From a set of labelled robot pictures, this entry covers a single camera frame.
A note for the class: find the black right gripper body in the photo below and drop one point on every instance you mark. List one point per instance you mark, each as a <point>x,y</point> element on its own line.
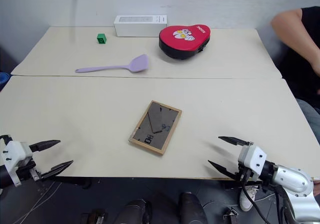
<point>243,175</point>

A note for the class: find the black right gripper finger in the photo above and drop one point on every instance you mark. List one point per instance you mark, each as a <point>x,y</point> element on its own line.
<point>223,170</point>
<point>236,141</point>

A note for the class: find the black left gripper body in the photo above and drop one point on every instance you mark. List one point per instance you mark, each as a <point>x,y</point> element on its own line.
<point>27,171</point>

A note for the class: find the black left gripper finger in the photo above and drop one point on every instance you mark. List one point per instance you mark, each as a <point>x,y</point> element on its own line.
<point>57,169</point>
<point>46,144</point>

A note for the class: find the person's bare forearm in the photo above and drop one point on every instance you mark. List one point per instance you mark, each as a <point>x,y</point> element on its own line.
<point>292,33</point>

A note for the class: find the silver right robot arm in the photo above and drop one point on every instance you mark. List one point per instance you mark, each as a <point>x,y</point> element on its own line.
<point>295,181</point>

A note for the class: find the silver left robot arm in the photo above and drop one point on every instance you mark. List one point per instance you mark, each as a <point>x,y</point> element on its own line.
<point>4,177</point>

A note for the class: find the white sneaker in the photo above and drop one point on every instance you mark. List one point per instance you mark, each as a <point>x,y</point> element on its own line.
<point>248,199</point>

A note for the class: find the person's grey trouser leg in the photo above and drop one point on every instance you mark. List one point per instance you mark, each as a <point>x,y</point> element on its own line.
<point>310,118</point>

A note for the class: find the blue round object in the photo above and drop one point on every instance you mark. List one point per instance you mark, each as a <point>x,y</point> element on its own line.
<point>3,78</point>

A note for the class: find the red heart-shaped boxing pad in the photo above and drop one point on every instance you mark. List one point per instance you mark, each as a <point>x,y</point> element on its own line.
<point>183,39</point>

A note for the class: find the small green cube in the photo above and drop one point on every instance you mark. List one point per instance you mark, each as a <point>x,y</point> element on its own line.
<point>101,39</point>

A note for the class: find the purple silicone spatula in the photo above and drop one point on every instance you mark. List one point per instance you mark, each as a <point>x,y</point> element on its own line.
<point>138,63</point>

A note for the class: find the person's black shirt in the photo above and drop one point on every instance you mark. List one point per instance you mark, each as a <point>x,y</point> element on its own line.
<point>311,18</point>

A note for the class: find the white rectangular cardboard box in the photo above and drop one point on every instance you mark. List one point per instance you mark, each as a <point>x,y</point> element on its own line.
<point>140,28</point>

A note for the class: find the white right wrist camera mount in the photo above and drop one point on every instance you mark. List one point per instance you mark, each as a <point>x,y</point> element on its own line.
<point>252,157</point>

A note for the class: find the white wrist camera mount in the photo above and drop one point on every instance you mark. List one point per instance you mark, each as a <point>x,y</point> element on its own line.
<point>252,157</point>
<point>15,153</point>

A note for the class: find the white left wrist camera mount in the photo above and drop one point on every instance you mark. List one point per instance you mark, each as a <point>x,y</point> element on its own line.
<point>15,153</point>

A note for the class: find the wooden picture frame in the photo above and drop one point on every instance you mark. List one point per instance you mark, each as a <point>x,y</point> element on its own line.
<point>155,127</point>

